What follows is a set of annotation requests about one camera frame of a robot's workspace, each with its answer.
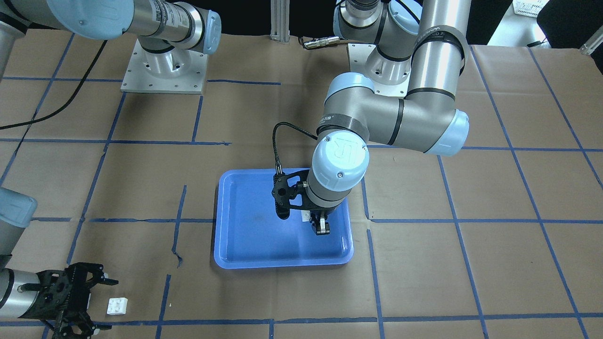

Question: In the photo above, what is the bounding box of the aluminium frame post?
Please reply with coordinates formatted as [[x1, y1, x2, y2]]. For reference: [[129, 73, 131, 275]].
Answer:
[[270, 0, 290, 44]]

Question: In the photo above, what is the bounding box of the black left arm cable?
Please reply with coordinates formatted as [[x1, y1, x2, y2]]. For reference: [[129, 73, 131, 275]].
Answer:
[[272, 122, 318, 177]]

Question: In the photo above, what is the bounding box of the white block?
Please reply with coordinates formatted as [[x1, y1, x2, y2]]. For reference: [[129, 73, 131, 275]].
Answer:
[[106, 298, 129, 315], [300, 210, 312, 223]]

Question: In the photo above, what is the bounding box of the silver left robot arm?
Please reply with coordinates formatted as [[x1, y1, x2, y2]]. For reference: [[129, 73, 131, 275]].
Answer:
[[272, 0, 471, 234]]

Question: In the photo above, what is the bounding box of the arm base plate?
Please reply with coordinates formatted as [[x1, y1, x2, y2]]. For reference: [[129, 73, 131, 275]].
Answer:
[[121, 39, 209, 94], [348, 42, 425, 98]]

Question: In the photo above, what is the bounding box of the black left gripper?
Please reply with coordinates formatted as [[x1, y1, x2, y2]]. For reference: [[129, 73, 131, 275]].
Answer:
[[271, 169, 330, 235]]

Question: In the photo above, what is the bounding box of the blue plastic tray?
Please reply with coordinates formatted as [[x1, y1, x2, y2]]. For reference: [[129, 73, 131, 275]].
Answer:
[[214, 169, 355, 269]]

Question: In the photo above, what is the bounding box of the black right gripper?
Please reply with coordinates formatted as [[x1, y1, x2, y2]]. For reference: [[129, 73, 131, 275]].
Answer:
[[24, 264, 119, 339]]

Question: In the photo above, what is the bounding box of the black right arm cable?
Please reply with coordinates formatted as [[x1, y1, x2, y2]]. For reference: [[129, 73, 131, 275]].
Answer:
[[0, 40, 108, 130]]

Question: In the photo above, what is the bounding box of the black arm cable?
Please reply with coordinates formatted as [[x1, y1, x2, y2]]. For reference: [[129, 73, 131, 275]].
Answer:
[[272, 122, 318, 177], [0, 40, 108, 130]]

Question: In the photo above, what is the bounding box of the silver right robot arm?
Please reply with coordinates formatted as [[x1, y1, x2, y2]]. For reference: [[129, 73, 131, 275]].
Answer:
[[1, 0, 222, 339]]

